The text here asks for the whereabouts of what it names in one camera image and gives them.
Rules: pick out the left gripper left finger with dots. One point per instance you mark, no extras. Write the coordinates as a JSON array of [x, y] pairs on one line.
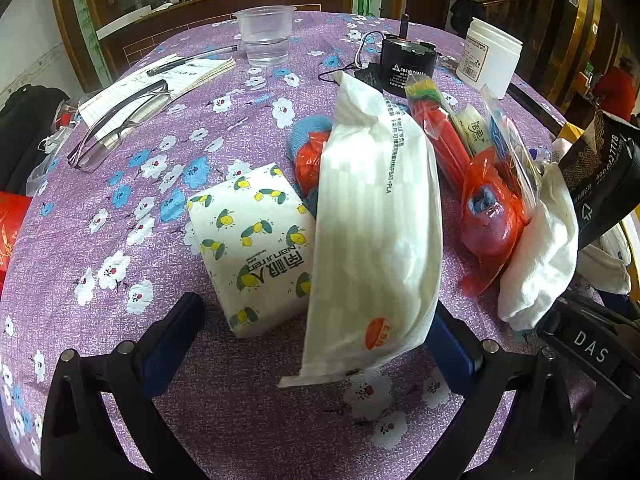
[[78, 437]]

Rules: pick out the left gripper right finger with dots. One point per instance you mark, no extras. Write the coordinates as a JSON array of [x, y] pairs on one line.
[[515, 420]]

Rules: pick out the white cloth towel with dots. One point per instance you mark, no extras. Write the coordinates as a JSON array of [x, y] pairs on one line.
[[544, 260]]

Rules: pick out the black snack packet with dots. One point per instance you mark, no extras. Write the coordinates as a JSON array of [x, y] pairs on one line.
[[601, 171]]

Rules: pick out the red bag with blue cloth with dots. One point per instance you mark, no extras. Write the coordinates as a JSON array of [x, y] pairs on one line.
[[492, 220]]

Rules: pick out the long white plastic packet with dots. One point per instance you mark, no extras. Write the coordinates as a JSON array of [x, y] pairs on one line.
[[378, 240]]

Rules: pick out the lemon print tissue pack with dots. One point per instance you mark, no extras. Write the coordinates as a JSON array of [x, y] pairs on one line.
[[256, 238]]

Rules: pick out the colourful sponge pack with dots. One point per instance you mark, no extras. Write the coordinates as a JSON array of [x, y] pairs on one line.
[[433, 114]]

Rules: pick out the blue cloth red bag bundle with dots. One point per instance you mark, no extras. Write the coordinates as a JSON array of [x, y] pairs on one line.
[[305, 145]]

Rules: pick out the eyeglasses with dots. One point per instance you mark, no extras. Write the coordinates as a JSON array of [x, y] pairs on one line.
[[102, 139]]

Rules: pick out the white plastic jar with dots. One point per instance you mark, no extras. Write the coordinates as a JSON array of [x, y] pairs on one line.
[[489, 58]]

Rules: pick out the purple floral tablecloth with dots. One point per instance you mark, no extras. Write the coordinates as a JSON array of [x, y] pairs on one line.
[[103, 255]]

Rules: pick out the black bag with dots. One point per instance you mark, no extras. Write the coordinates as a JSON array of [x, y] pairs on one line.
[[26, 119]]

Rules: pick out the white notebook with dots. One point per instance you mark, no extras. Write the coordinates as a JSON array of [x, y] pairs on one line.
[[174, 75]]

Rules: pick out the black round device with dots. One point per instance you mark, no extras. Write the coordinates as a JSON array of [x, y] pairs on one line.
[[399, 59]]

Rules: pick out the black pen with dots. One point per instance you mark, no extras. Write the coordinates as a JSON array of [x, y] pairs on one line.
[[180, 61]]

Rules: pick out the clear plastic cup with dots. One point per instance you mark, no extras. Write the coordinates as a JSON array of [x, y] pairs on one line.
[[265, 31]]

